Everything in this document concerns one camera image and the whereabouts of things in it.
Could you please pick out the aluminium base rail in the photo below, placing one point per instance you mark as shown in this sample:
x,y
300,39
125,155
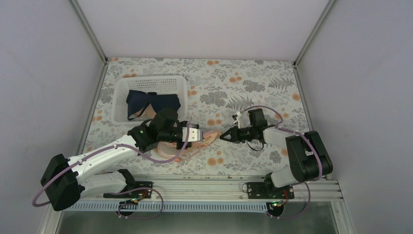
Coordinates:
x,y
226,188

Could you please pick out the white slotted cable duct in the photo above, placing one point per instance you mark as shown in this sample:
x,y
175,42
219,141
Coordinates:
x,y
169,206

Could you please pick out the white plastic laundry basket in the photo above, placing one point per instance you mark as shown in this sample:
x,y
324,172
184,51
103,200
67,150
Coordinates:
x,y
162,85

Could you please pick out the pink floral mesh laundry bag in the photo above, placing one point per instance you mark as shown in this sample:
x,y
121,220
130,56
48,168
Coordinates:
x,y
168,150

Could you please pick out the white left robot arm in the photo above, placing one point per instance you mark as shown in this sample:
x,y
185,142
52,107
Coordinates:
x,y
67,180

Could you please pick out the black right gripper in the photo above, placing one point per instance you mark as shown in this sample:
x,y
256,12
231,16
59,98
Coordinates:
x,y
235,135

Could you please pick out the floral patterned tablecloth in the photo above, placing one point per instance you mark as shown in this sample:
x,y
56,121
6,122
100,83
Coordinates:
x,y
216,89

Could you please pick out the navy blue bra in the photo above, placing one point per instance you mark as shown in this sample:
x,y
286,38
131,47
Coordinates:
x,y
138,102

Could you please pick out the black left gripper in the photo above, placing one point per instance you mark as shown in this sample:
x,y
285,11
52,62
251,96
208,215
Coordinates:
x,y
180,146

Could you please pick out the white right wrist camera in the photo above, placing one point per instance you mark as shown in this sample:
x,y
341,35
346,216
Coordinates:
x,y
238,119

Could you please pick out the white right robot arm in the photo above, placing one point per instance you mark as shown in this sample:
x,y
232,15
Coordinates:
x,y
307,155

